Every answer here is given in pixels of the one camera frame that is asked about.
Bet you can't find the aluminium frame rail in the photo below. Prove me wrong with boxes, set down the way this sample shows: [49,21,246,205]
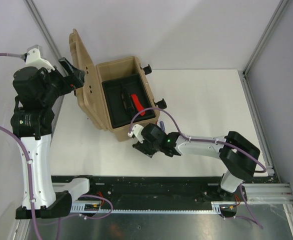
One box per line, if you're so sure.
[243,183,293,205]

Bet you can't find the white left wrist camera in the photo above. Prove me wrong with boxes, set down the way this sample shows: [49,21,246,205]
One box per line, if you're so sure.
[25,44,55,72]

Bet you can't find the grey slotted cable duct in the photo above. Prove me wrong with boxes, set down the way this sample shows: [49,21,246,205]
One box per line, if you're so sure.
[70,201,238,214]

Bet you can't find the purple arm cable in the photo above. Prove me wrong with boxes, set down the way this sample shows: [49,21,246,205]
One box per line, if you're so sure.
[128,107,267,230]
[0,52,114,240]

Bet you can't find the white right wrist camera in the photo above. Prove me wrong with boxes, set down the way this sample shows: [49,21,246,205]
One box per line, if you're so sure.
[127,124,144,144]

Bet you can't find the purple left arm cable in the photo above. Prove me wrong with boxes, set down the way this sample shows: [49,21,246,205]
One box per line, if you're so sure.
[0,52,114,240]

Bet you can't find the aluminium frame post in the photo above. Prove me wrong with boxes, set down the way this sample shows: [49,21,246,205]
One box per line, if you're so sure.
[242,0,292,77]
[23,0,62,62]

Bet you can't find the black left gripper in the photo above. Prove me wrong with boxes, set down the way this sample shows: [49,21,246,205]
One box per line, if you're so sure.
[39,57,85,107]

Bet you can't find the right aluminium frame post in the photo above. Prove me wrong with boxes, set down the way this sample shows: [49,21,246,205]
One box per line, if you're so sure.
[242,0,292,77]

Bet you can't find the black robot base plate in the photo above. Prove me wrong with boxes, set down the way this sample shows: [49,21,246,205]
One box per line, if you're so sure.
[51,174,249,204]

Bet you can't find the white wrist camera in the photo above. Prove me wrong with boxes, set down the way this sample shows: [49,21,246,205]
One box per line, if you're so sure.
[25,44,55,72]
[127,124,144,144]

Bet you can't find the red handled pliers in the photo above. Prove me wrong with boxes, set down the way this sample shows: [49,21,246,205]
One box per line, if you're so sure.
[130,93,145,113]

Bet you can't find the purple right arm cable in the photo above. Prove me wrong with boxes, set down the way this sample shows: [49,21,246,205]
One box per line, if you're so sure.
[128,107,267,230]

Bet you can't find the left aluminium frame post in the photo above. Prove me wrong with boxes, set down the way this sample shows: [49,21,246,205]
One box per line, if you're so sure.
[23,0,62,62]

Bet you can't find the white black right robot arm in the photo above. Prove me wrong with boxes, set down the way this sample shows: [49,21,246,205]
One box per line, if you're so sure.
[127,123,261,201]

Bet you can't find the tan plastic tool box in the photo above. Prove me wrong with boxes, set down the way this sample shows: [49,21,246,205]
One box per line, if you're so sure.
[69,29,167,142]

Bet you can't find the black tool box tray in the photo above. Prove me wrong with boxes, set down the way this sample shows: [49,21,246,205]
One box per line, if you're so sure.
[102,73,152,129]

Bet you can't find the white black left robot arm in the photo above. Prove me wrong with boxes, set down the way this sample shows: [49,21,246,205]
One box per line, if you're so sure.
[10,57,85,220]

